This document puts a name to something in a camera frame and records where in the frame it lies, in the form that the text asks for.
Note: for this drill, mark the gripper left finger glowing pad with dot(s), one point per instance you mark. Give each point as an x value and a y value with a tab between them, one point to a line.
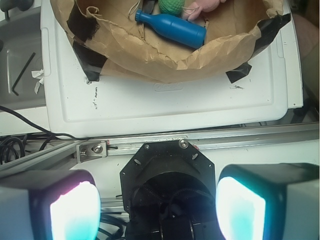
49	205

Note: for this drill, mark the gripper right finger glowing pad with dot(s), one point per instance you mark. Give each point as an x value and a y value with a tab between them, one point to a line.
269	201

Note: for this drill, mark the green ball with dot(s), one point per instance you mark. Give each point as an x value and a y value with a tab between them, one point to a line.
171	7

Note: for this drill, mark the torn white paper scrap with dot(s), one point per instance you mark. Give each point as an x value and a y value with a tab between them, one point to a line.
39	76

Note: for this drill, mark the grey plastic tray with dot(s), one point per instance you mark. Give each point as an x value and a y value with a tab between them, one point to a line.
21	53

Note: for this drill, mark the brown paper bag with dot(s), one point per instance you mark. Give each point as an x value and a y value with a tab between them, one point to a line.
108	41

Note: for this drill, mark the blue plastic bottle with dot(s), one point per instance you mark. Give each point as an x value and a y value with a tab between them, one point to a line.
174	28

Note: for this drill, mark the pink plush toy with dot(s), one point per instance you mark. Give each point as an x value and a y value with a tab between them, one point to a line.
193	11

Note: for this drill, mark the aluminium frame rail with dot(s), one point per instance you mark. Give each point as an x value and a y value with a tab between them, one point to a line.
263	144

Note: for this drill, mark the metal corner bracket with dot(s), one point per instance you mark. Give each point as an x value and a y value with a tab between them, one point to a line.
91	150

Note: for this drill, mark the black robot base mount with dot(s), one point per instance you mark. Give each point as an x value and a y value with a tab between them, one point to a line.
169	194

